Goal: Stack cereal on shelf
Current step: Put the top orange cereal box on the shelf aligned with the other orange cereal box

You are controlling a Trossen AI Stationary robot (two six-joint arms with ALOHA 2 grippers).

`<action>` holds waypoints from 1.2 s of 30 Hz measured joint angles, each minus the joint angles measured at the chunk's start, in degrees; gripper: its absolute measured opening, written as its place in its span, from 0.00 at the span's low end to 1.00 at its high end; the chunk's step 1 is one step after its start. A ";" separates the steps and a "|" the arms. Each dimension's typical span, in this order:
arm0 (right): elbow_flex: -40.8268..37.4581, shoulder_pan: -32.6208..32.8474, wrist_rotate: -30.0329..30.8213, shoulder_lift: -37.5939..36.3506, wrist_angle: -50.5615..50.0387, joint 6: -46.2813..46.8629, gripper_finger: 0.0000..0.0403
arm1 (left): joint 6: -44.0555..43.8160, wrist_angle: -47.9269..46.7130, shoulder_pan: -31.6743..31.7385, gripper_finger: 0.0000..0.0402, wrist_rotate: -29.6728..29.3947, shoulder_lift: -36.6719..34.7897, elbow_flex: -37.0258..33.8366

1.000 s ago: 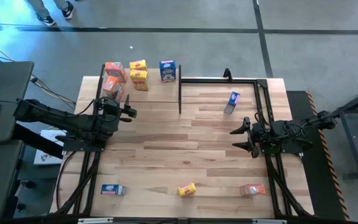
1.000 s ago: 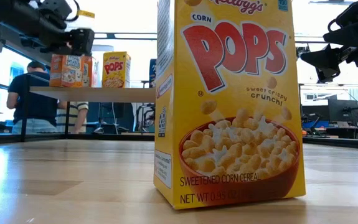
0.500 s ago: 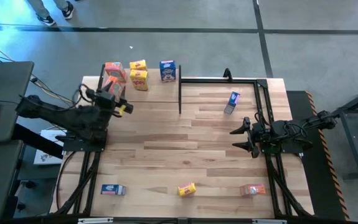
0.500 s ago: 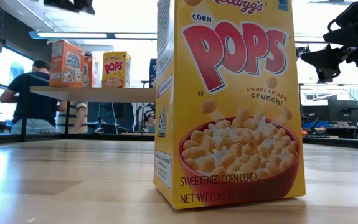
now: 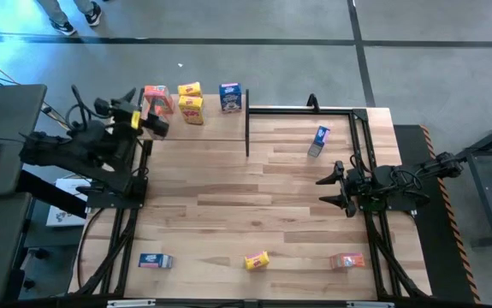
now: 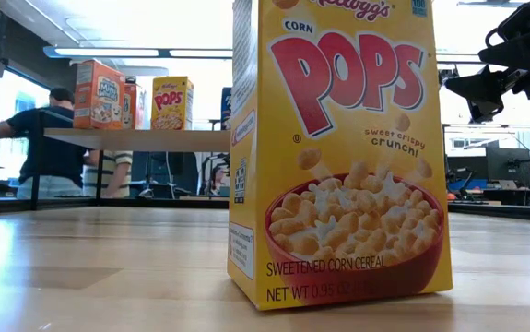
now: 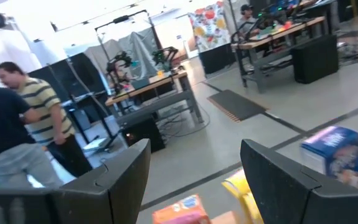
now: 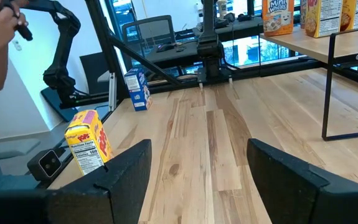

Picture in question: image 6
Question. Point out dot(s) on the yellow Corn Pops cereal box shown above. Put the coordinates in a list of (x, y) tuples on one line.
[(338, 184), (170, 103)]

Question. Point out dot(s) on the black monitor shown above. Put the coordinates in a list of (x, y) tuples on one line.
[(506, 166), (465, 168)]

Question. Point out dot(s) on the black aluminium rig frame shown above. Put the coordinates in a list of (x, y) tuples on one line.
[(154, 203)]

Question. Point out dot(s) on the long ceiling light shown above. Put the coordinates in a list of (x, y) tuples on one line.
[(140, 52)]

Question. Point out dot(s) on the blue Frosted Flakes cereal box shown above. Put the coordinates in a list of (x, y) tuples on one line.
[(226, 108)]

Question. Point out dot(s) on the orange Mini-Wheats cereal box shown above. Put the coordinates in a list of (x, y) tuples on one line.
[(98, 94), (132, 108)]

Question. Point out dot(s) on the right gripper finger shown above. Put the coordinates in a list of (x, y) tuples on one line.
[(486, 85), (483, 113)]

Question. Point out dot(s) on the wooden shelf black metal frame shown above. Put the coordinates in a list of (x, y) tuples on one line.
[(144, 139)]

